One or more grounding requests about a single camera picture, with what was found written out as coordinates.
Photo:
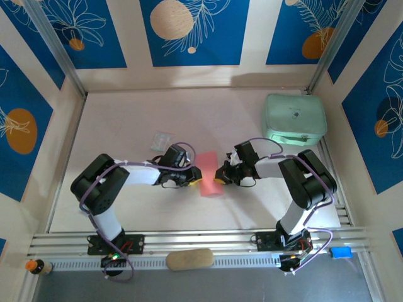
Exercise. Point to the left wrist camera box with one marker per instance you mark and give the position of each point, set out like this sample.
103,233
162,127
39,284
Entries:
188,158

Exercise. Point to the mint green zip pouch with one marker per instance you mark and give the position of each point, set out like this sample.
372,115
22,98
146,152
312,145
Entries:
292,116

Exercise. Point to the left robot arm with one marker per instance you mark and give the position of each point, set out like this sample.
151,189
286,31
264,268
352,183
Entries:
141,174

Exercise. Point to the small clear plastic bag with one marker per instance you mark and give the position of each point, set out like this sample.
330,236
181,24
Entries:
160,140

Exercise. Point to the small blue box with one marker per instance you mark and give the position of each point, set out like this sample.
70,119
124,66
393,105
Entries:
340,253

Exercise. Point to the small bottle orange cap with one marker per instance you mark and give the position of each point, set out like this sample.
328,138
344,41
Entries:
39,267

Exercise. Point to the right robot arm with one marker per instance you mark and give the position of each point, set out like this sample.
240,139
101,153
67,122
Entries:
267,166

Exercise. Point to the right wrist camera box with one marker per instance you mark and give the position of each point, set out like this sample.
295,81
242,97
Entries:
232,158

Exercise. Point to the pale table mat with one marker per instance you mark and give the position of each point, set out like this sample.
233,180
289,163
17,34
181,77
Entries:
126,119

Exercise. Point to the aluminium mounting rail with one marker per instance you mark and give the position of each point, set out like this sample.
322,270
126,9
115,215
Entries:
204,240

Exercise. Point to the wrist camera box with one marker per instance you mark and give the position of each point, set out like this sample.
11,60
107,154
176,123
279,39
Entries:
188,158
232,158

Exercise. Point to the black controller board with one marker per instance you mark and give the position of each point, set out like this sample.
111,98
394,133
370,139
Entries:
113,260
291,263

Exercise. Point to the aluminium frame post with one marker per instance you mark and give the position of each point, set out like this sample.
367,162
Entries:
56,47
330,47

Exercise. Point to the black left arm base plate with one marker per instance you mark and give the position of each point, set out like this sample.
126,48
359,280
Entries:
138,243

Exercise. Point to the tan oval pad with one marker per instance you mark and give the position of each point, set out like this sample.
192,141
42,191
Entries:
189,259

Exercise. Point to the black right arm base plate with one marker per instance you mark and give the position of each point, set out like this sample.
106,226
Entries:
264,240

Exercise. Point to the pink cloth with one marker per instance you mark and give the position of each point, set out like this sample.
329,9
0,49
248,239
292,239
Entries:
209,170

